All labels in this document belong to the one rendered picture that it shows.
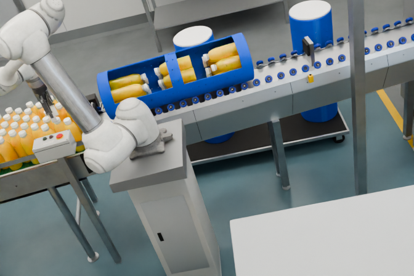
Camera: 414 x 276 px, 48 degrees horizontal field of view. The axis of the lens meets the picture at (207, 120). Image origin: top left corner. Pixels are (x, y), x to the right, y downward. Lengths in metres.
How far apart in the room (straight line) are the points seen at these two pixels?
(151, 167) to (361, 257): 1.22
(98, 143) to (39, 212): 2.01
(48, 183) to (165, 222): 0.79
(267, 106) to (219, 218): 0.92
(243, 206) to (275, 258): 2.10
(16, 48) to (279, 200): 2.10
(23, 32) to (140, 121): 0.63
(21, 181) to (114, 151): 0.96
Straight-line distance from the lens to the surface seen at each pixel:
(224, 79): 2.65
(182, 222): 2.52
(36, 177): 2.89
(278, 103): 2.86
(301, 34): 3.26
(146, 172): 2.19
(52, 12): 2.01
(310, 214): 1.35
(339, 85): 2.95
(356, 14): 2.47
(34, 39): 1.97
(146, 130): 2.19
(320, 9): 3.30
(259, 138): 3.61
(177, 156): 2.20
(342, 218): 1.34
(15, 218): 4.09
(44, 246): 3.73
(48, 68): 2.00
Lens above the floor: 2.48
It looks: 37 degrees down
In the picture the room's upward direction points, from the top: 16 degrees counter-clockwise
